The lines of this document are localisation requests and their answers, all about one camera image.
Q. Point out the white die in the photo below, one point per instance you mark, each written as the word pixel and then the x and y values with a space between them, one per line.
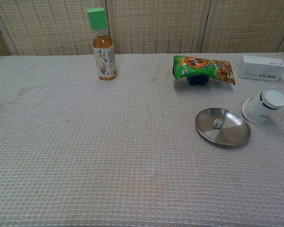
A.
pixel 217 123

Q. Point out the white round object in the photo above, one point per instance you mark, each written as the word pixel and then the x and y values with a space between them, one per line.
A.
pixel 255 110

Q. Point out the round silver metal bowl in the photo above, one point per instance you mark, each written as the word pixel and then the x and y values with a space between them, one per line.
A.
pixel 232 132

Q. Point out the beige woven tablecloth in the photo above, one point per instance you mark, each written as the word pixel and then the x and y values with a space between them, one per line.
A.
pixel 85 142

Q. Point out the amber tea bottle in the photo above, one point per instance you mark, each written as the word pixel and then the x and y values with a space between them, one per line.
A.
pixel 104 61

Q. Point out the dark blue toy block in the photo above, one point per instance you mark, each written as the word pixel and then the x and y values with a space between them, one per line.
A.
pixel 198 81

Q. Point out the green snack bag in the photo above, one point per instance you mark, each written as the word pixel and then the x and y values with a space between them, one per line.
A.
pixel 203 65

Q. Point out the green foam block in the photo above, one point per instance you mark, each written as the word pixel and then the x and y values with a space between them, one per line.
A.
pixel 97 19

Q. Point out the white carton box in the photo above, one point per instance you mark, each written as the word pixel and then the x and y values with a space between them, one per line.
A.
pixel 260 68

